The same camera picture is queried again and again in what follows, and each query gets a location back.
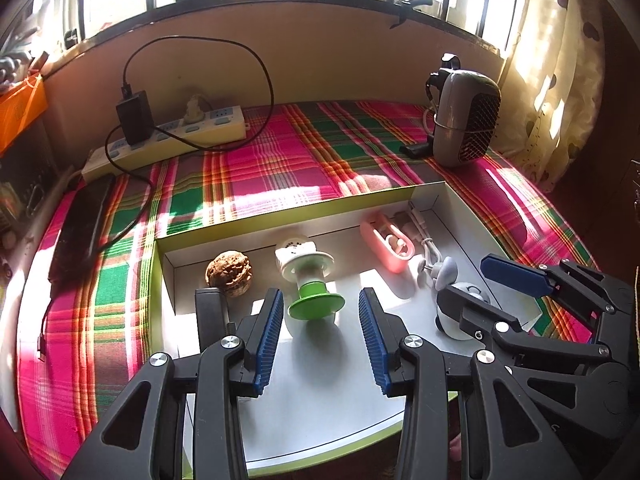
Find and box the white green panda toy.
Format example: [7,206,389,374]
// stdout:
[274,236,345,321]

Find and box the brown walnut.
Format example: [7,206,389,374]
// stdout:
[204,250,253,298]

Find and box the grey flashlight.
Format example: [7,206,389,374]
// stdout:
[194,287,229,352]

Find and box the white green cardboard box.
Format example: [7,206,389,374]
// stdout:
[150,180,557,479]

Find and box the grey black mesh heater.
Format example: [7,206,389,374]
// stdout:
[425,53,501,168]

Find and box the cream spotted curtain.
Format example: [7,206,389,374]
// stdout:
[491,0,605,192]

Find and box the pink green plaid blanket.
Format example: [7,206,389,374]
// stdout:
[17,101,593,479]

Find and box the white power strip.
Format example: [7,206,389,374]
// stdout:
[81,106,247,182]

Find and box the black tablet device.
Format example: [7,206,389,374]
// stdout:
[49,174,115,285]

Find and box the black power adapter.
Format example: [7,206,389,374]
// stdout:
[116,91,155,145]

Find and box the orange box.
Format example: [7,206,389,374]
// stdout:
[0,74,48,153]

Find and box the plastic bag clutter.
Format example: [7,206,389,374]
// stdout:
[0,25,50,94]

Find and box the black charger cable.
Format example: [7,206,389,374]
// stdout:
[37,34,277,363]

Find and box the black window handle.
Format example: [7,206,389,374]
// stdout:
[390,0,434,29]

